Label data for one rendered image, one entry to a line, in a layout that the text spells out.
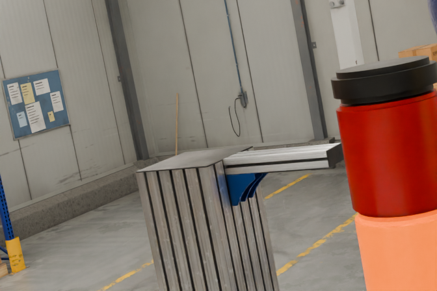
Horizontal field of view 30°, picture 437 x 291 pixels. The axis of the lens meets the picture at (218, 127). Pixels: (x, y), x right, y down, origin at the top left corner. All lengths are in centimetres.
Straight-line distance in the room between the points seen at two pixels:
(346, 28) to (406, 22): 689
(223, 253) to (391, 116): 185
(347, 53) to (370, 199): 480
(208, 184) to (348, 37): 310
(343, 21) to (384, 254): 479
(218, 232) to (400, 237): 182
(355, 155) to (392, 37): 1174
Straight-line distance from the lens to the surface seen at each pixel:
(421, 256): 39
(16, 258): 1018
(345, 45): 517
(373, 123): 38
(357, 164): 39
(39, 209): 1225
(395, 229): 39
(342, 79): 38
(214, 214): 219
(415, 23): 1198
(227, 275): 223
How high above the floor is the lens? 237
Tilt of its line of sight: 7 degrees down
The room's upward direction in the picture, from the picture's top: 11 degrees counter-clockwise
